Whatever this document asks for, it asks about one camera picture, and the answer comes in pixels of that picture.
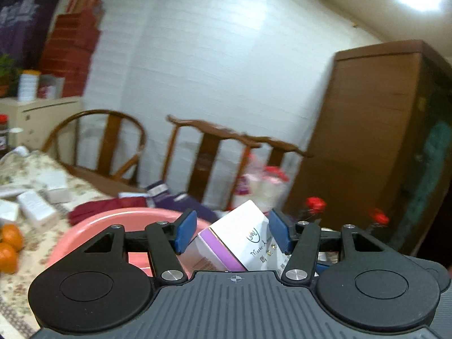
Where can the purple hanging cloth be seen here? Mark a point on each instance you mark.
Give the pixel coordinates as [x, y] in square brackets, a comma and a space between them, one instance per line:
[21, 14]

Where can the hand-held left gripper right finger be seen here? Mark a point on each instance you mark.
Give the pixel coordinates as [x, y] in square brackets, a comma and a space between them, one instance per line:
[279, 231]

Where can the round-back wooden chair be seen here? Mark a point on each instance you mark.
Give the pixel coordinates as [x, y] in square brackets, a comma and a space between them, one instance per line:
[113, 141]

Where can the stack of red boxes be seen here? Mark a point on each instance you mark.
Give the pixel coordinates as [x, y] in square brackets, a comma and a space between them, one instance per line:
[70, 42]

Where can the white canister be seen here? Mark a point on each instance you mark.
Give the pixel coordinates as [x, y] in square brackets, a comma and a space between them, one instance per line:
[28, 86]

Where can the small red and white box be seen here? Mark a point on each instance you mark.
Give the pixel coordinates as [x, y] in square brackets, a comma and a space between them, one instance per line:
[49, 87]

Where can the clear plastic bag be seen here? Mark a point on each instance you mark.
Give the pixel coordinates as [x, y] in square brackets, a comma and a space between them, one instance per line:
[261, 183]

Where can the maroon cloth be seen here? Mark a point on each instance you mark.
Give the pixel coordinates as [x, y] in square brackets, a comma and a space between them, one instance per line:
[102, 208]

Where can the orange fruit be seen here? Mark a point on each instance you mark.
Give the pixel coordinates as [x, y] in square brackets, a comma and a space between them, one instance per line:
[7, 258]
[12, 236]

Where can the potted green plant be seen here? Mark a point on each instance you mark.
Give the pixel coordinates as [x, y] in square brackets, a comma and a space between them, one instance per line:
[7, 74]

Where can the brown wooden wardrobe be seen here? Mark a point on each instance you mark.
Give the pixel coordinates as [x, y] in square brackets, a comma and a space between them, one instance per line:
[367, 130]

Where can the dark jar with red lid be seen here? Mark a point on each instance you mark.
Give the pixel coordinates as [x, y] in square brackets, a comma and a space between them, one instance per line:
[2, 134]

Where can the red artificial flower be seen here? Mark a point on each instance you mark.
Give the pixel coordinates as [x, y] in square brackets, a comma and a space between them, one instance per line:
[316, 204]
[378, 215]

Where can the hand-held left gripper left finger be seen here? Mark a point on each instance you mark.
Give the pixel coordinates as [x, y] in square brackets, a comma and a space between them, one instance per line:
[186, 231]

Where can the cream cabinet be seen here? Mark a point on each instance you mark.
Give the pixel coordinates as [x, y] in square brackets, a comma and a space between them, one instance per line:
[42, 120]

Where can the straight-back wooden chair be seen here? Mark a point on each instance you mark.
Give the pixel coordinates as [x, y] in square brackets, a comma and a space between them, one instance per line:
[204, 155]

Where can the white carton box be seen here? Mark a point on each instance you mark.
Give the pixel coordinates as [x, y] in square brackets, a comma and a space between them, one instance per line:
[9, 212]
[53, 180]
[37, 208]

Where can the dark purple box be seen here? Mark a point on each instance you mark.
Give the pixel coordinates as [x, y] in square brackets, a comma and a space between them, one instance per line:
[183, 204]

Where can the pink plastic basin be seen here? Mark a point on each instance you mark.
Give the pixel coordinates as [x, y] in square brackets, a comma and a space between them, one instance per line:
[137, 215]

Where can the white and purple box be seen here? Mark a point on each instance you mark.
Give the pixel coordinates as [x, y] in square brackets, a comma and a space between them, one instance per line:
[243, 226]

